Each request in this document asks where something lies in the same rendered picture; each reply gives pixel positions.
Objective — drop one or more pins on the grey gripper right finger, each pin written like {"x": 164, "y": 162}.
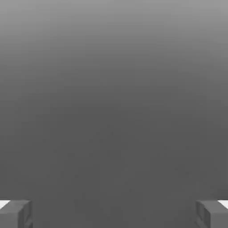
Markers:
{"x": 214, "y": 214}

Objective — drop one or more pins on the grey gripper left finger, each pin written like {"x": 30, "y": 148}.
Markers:
{"x": 12, "y": 214}

